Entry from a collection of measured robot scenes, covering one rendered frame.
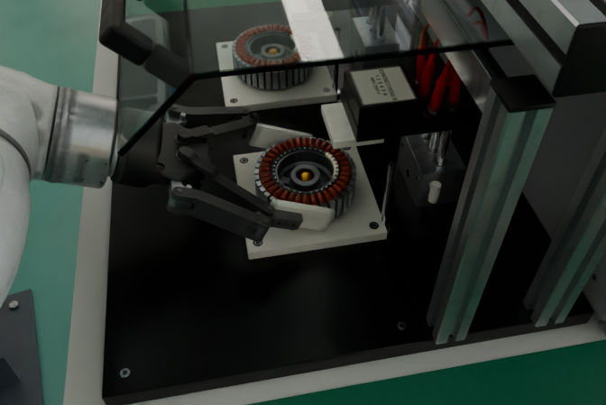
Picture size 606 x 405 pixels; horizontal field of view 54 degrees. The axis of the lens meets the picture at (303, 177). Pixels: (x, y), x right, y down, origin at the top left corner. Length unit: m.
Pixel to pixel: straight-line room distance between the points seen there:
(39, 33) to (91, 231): 1.93
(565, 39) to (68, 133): 0.40
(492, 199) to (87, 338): 0.41
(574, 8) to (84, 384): 0.51
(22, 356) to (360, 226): 1.07
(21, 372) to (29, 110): 1.05
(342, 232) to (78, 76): 1.77
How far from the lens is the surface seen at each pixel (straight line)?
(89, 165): 0.58
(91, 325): 0.65
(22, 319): 1.62
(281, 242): 0.63
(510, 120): 0.39
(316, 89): 0.82
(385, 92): 0.60
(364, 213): 0.66
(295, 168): 0.67
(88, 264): 0.70
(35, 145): 0.55
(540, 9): 0.38
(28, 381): 1.53
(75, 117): 0.57
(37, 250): 1.76
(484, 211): 0.45
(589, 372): 0.65
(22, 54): 2.51
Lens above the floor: 1.28
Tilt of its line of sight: 46 degrees down
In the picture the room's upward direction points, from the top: straight up
